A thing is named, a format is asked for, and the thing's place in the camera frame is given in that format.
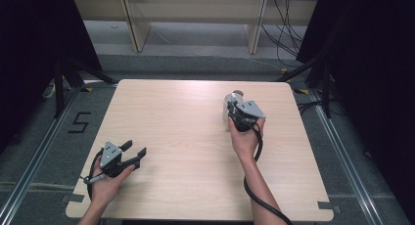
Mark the black curtain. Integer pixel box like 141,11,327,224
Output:
0,0,103,154
296,0,415,223

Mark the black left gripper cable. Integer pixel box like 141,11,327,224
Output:
84,149,106,203

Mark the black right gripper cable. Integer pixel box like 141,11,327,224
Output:
242,122,294,225

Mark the black metal stand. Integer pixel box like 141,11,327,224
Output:
273,54,333,119
53,54,119,119

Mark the white mug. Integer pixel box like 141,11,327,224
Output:
222,90,246,133

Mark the person's right hand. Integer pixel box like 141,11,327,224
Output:
227,116,266,161

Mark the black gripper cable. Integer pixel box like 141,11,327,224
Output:
242,122,294,225
84,149,106,203

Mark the black floor cable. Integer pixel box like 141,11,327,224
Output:
296,99,328,116

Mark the light wooden shelf unit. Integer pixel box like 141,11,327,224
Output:
71,0,319,55

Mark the person's left hand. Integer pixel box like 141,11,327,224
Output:
90,163,137,207

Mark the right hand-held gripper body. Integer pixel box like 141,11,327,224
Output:
227,99,267,133

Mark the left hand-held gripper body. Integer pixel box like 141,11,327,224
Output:
98,141,135,179

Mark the bundle of black cables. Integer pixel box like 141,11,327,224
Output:
259,0,305,68

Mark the metal floor rail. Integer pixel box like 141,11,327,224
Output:
307,89,384,225
0,87,82,225

